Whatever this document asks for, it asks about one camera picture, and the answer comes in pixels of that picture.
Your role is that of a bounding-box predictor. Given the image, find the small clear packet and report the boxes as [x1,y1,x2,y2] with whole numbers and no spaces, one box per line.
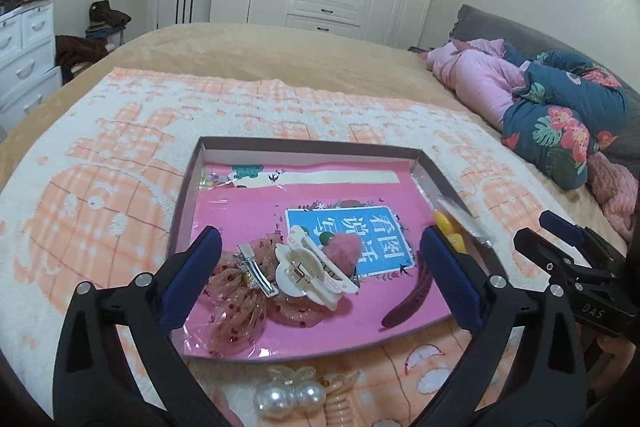
[199,164,237,194]

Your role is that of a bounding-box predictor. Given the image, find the clear plastic packet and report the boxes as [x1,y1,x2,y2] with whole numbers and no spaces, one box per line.
[434,194,497,249]

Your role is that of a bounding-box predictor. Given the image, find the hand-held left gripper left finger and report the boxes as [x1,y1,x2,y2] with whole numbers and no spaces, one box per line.
[51,225,238,427]

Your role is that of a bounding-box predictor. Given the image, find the pink knitted blanket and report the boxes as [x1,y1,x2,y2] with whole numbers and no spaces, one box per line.
[584,151,640,242]

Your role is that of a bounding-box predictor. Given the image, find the pink picture book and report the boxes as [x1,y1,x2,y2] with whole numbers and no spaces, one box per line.
[182,159,455,356]

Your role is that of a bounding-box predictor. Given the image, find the pink fuzzy heart hair tie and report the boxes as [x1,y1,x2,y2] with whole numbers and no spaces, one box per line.
[321,229,364,269]

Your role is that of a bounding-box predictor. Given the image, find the beige translucent hair claw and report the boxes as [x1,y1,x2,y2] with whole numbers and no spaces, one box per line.
[319,370,362,427]

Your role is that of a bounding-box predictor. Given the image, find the bed with beige sheet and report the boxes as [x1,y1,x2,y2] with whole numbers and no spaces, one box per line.
[0,22,640,258]

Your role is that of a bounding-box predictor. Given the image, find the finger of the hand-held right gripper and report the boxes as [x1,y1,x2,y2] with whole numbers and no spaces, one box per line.
[514,228,622,290]
[539,210,627,266]

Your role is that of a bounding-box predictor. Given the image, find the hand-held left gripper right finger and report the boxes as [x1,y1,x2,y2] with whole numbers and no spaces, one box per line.
[407,226,588,427]

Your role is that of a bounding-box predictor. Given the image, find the pearl ball hair tie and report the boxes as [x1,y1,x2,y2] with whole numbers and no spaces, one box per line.
[253,380,324,419]

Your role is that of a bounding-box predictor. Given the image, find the white hair claw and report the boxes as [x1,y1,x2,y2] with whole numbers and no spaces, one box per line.
[274,225,361,314]

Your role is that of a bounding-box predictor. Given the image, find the white drawer cabinet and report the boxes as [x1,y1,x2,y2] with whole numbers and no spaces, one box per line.
[0,0,64,134]

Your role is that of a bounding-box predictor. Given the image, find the person's right hand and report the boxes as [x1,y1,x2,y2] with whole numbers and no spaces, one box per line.
[594,336,638,408]

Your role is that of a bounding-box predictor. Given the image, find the translucent yellowish hair clip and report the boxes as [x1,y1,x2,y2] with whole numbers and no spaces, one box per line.
[264,365,318,389]

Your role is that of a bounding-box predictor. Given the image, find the dark red hair clip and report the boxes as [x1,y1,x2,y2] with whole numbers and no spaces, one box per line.
[381,272,435,329]

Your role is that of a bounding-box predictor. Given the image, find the grey padded headboard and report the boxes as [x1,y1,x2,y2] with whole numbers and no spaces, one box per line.
[452,4,640,164]

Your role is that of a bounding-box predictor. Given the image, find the dark clothes on stool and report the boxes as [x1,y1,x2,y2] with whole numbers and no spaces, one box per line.
[54,0,133,84]

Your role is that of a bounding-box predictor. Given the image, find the shallow grey cardboard box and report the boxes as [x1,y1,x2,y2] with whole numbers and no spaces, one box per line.
[167,135,507,364]

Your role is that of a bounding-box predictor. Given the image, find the pink quilt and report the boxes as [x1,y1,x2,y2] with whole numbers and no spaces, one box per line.
[425,37,532,131]

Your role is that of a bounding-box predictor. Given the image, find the yellow hair clip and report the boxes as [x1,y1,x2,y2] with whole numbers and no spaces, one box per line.
[432,212,469,256]

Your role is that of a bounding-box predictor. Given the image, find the blue floral quilt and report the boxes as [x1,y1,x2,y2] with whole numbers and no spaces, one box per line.
[501,50,633,192]

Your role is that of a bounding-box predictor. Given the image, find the pink organza bow hair clip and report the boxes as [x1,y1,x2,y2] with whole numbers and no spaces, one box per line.
[192,232,322,356]

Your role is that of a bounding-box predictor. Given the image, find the orange white patterned blanket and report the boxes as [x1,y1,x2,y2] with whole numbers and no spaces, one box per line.
[0,67,627,427]

